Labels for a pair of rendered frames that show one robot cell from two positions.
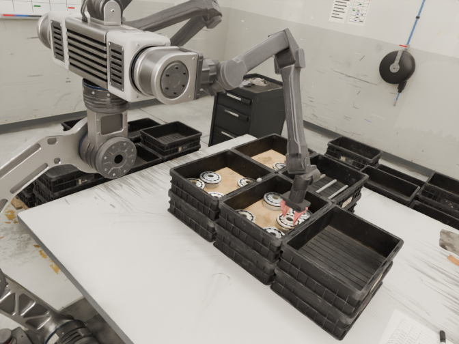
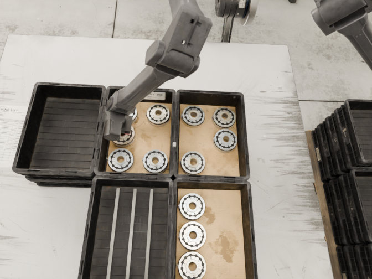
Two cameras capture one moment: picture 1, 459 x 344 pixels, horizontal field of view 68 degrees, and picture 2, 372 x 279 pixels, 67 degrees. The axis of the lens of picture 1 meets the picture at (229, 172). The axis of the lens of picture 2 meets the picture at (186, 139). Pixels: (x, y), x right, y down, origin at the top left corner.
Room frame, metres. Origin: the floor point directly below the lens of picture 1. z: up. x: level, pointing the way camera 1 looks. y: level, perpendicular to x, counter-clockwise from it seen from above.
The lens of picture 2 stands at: (1.64, -0.41, 1.97)
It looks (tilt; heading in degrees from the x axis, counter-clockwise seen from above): 66 degrees down; 134
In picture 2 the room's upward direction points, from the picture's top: 10 degrees clockwise
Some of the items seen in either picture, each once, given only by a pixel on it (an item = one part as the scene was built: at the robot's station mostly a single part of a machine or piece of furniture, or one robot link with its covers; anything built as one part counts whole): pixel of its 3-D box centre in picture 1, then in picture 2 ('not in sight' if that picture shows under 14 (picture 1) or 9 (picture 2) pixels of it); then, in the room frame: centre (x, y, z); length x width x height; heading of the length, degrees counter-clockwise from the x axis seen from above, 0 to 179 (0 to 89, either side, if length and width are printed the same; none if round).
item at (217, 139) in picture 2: (210, 177); (225, 139); (1.40, 0.08, 0.86); 0.10 x 0.10 x 0.01
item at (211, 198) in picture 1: (223, 173); (210, 133); (1.35, 0.02, 0.92); 0.40 x 0.30 x 0.02; 142
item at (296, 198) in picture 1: (297, 195); (117, 120); (1.13, -0.27, 1.00); 0.10 x 0.07 x 0.07; 51
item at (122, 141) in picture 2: (289, 220); (122, 133); (1.13, -0.27, 0.88); 0.10 x 0.10 x 0.01
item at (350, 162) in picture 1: (347, 169); not in sight; (2.77, -1.03, 0.37); 0.40 x 0.30 x 0.45; 54
